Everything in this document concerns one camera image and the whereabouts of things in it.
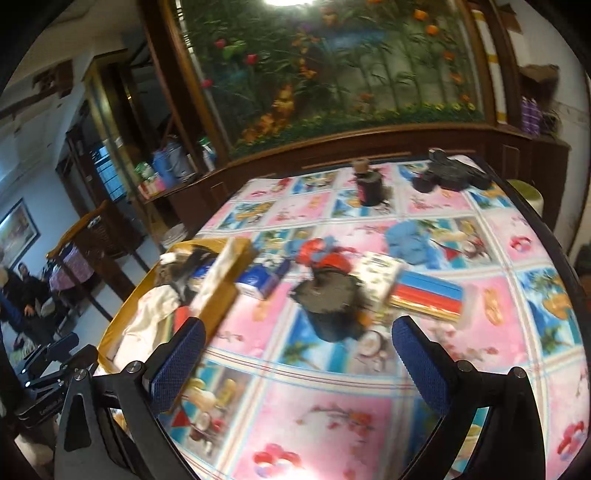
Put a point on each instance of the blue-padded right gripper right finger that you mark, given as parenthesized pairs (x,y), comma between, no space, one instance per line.
(426,362)

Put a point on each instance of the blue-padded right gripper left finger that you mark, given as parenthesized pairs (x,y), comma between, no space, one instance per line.
(171,364)

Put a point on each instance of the white cloth bag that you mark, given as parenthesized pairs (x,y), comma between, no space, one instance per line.
(143,334)

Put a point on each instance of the blue and red striped sponge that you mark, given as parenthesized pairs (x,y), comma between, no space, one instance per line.
(428,295)

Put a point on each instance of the white patterned tissue pack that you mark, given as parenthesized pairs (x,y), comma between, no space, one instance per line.
(376,273)

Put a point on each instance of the black packet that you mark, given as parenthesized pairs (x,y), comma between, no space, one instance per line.
(188,274)

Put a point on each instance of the blue towel cloth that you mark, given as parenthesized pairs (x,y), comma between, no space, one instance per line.
(409,242)

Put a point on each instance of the blue tissue pack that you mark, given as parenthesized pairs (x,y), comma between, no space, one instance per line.
(260,280)

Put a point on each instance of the seated person in background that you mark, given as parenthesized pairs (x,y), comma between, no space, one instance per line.
(18,308)

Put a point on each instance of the yellow cardboard tray box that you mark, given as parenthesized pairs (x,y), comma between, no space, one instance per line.
(213,300)

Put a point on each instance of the black cylindrical motor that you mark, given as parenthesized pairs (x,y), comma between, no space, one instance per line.
(332,302)

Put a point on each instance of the wooden chair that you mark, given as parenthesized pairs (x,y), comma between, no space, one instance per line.
(89,235)

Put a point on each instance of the patterned plastic tablecloth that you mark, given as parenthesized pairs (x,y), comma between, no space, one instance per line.
(275,397)

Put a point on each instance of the white plastic bucket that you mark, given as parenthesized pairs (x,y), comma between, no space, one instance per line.
(175,234)

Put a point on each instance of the dark bottle with cork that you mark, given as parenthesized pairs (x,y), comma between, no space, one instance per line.
(369,183)

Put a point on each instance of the black gadget on table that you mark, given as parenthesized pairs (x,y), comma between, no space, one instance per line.
(449,174)

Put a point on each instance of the grey thermos jug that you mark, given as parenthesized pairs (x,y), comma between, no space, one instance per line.
(179,163)

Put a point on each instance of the blue thermos jug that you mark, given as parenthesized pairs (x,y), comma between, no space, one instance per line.
(161,164)

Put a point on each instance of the purple bottles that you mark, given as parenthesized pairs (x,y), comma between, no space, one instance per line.
(531,117)

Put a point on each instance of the framed wall picture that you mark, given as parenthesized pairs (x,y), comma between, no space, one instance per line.
(18,232)

